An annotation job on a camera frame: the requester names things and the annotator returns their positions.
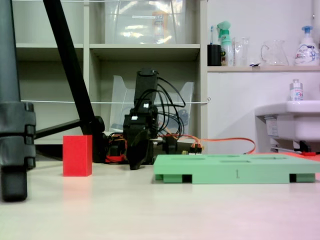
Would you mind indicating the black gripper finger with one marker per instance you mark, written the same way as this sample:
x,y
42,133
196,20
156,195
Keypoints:
x,y
147,150
136,152

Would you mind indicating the red square block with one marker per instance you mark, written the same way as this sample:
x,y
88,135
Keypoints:
x,y
77,156

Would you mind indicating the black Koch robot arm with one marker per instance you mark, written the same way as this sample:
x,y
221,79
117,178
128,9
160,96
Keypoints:
x,y
146,85

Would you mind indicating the orange block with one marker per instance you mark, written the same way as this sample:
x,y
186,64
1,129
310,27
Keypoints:
x,y
308,153

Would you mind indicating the red table clamp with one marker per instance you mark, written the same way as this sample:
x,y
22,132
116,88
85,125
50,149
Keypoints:
x,y
115,158

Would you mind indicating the black clamp knob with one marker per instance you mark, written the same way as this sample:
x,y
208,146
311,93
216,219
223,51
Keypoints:
x,y
170,145

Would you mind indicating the circuit board with connectors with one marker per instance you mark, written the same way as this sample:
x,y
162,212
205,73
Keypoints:
x,y
196,148

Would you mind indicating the beige shelf unit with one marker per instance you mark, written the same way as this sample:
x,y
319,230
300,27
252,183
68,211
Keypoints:
x,y
105,52

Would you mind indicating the thin black tripod brace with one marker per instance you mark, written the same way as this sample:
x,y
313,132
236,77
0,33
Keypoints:
x,y
57,128

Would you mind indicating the slanted black tripod leg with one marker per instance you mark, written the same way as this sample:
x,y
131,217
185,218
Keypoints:
x,y
70,65

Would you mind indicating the green shape sorting board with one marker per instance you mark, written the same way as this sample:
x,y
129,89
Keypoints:
x,y
235,170

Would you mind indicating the clear plastic storage box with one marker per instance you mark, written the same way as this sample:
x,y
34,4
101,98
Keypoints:
x,y
140,22

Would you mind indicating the black cup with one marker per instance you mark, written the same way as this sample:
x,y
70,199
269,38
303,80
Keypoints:
x,y
214,55

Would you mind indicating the blue white toothbrush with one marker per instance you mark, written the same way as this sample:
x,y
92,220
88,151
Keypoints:
x,y
212,35

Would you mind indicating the green spray bottle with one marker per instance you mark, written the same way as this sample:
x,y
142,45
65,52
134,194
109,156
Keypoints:
x,y
225,45

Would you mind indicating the thick grey tripod leg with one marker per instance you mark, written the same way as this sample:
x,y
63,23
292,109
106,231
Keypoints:
x,y
12,112

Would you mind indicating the clear glass beaker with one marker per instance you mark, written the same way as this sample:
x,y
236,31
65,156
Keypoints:
x,y
242,52

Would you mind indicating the white sink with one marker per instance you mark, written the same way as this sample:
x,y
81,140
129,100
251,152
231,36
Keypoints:
x,y
292,120

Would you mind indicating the clear glass pitcher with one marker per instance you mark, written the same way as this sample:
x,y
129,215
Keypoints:
x,y
275,53

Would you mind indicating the clear sanitizer bottle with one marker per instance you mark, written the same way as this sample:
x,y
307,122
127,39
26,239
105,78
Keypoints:
x,y
296,91

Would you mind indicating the white blue foam soap bottle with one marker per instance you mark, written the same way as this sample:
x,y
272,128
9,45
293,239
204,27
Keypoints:
x,y
306,50

